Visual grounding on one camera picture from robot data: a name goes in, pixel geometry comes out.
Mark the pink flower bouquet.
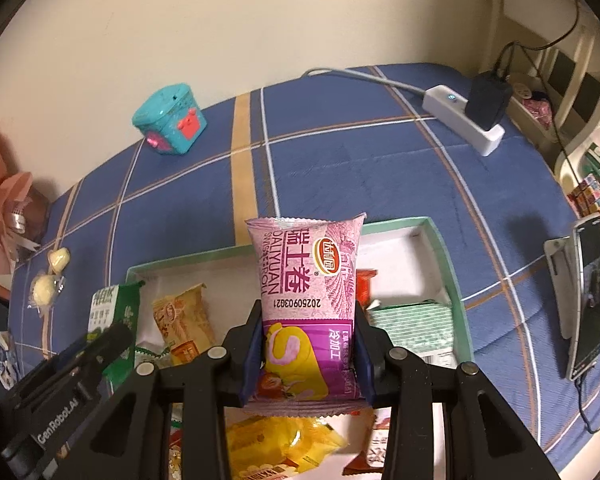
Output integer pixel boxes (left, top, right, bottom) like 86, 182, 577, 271
0, 115, 51, 276

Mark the small red and white packet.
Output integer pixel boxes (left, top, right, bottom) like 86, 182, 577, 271
342, 410, 392, 478

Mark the black power adapter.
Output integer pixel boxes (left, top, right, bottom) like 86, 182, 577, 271
466, 71, 512, 132

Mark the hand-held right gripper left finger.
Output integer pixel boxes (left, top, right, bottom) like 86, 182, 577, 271
82, 300, 266, 480

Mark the smartphone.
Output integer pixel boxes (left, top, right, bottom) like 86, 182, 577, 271
566, 212, 600, 381

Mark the black cable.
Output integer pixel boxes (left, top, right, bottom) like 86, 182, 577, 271
490, 0, 583, 83

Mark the orange and yellow snack packet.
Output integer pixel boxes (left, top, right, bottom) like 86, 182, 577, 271
151, 283, 217, 367

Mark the white phone stand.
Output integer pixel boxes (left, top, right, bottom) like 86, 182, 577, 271
544, 237, 581, 336

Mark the colourful puzzle cube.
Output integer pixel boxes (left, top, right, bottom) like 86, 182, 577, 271
567, 172, 600, 221

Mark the teal box with pink stickers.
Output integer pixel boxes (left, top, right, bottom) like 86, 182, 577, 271
131, 83, 208, 157

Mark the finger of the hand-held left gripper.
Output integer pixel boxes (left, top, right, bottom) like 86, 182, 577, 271
87, 322, 135, 367

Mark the pink snack packet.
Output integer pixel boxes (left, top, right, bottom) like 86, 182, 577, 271
244, 212, 376, 417

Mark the blue and white packet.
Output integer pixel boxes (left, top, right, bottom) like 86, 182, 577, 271
0, 330, 21, 391

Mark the white power cable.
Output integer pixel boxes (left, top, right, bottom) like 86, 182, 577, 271
300, 67, 428, 98

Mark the long red snack packet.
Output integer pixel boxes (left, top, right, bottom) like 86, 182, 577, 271
355, 269, 378, 308

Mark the white wooden chair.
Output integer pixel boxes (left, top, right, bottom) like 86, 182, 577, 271
490, 0, 600, 186

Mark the white tray with green rim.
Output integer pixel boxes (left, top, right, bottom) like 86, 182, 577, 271
125, 216, 473, 461

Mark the white power strip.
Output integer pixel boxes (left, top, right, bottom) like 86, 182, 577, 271
421, 85, 506, 157

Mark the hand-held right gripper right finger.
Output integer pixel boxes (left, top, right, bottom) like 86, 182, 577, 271
352, 307, 561, 480

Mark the clear-wrapped yellow candy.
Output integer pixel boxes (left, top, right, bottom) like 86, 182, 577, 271
47, 246, 73, 273
27, 272, 66, 311

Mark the green and white snack packet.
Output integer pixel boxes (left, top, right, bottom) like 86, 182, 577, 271
87, 282, 146, 396

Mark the pale green snack packet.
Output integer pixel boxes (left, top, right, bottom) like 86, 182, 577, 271
367, 300, 458, 368

